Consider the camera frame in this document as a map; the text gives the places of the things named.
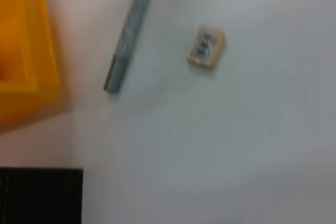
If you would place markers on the beige eraser with barcode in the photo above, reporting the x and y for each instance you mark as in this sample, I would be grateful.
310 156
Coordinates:
206 48

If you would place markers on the grey marker pen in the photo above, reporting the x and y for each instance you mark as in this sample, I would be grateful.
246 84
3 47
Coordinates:
128 37

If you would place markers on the black mesh pen holder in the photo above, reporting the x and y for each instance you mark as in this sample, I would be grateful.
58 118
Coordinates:
39 197

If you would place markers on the yellow plastic bin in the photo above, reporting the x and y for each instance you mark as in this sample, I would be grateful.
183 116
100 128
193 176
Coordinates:
21 51

